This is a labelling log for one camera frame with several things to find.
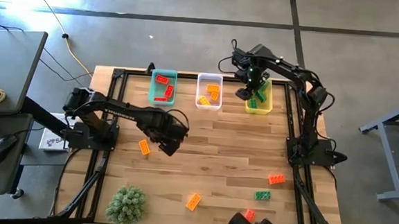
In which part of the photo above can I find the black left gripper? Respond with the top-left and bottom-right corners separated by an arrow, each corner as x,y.
153,116 -> 188,158

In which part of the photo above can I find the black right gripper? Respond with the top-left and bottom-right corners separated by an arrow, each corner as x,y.
234,64 -> 269,103

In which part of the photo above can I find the yellow eight-stud block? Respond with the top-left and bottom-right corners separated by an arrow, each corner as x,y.
197,94 -> 212,107

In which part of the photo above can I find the yellow plastic bin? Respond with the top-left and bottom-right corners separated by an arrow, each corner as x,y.
243,76 -> 276,117

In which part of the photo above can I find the clear plastic bin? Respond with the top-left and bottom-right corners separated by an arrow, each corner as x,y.
194,71 -> 224,112

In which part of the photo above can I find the teal plastic bin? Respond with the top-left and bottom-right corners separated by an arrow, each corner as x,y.
147,68 -> 179,107

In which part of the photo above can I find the small green artificial plant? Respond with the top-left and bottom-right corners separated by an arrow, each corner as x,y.
105,184 -> 148,224

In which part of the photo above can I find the white printed box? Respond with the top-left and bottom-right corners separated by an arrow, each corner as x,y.
37,111 -> 79,153

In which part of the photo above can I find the black diagonal desk leg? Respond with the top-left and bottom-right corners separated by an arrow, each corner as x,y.
19,96 -> 75,140

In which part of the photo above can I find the desk caster wheel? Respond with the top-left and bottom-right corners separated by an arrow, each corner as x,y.
10,187 -> 26,200

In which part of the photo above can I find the grey metal stand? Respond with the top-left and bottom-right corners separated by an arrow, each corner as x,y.
354,92 -> 399,203

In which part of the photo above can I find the black computer mouse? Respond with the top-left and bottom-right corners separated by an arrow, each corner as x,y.
0,133 -> 19,166

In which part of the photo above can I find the grey desk top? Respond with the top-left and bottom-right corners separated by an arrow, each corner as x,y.
0,28 -> 49,118

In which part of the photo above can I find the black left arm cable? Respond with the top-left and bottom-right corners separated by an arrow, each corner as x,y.
165,108 -> 192,133

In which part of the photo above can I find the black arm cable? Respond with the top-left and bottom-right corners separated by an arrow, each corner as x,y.
217,37 -> 248,76
165,108 -> 192,133

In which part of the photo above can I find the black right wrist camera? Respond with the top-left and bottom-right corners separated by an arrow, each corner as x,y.
230,46 -> 257,73

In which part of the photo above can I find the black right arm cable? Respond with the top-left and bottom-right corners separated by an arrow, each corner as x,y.
217,37 -> 248,76

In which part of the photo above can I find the black aluminium table frame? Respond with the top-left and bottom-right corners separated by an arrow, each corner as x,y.
48,63 -> 354,224

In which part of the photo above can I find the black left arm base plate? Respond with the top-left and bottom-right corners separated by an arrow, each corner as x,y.
67,120 -> 121,153

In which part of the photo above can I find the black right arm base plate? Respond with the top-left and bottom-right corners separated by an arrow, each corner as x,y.
285,136 -> 350,170

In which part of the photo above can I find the black floor cable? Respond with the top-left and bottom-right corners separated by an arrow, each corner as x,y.
0,19 -> 87,83

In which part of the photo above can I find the yellow floor cable with plug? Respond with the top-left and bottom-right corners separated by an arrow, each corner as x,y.
17,0 -> 98,78

